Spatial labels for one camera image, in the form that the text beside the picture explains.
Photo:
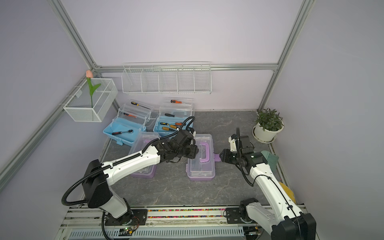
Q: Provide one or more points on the potted green plant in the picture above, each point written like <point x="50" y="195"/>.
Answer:
<point x="268" y="124"/>

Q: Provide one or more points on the left blue toolbox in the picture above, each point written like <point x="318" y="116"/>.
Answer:
<point x="145" y="121"/>

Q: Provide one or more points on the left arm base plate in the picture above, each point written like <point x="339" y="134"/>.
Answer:
<point x="134" y="218"/>

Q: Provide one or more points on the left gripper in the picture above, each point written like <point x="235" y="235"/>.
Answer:
<point x="193" y="151"/>

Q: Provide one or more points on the blue toolbox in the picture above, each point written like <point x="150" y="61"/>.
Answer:
<point x="181" y="112"/>
<point x="145" y="121"/>

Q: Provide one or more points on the red handled ratchet wrench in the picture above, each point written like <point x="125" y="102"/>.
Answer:
<point x="122" y="132"/>

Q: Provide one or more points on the black yellow screwdriver in lid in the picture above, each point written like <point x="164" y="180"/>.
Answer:
<point x="139" y="105"/>

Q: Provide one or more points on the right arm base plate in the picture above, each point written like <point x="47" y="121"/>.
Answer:
<point x="240" y="216"/>

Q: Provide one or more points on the yellow work glove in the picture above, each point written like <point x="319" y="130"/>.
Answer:
<point x="289" y="192"/>

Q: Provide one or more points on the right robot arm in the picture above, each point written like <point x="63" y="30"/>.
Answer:
<point x="286" y="221"/>

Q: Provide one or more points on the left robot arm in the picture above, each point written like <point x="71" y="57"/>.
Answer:
<point x="94" y="189"/>

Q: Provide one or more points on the white wire wall shelf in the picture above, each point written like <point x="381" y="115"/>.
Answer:
<point x="167" y="78"/>

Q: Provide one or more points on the pink artificial tulip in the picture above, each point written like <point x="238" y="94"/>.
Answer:
<point x="92" y="88"/>

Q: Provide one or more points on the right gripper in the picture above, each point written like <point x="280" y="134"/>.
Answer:
<point x="225" y="157"/>

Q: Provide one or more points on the middle blue toolbox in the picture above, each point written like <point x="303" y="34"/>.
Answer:
<point x="181" y="112"/>

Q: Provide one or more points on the orange screwdriver in left tray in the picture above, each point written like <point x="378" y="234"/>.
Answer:
<point x="129" y="115"/>

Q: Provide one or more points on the white mesh wall basket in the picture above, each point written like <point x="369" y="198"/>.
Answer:
<point x="78" y="107"/>

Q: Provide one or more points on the yellow handled screwdriver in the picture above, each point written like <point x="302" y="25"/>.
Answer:
<point x="169" y="129"/>

